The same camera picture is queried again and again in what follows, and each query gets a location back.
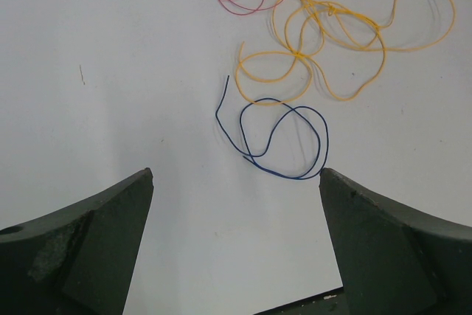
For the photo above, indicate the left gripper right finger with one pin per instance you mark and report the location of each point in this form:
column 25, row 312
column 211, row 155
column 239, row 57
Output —
column 392, row 258

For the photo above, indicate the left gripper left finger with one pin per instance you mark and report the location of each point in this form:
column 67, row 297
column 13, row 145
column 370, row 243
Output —
column 79, row 259

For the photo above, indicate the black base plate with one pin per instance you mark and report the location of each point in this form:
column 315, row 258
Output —
column 332, row 302

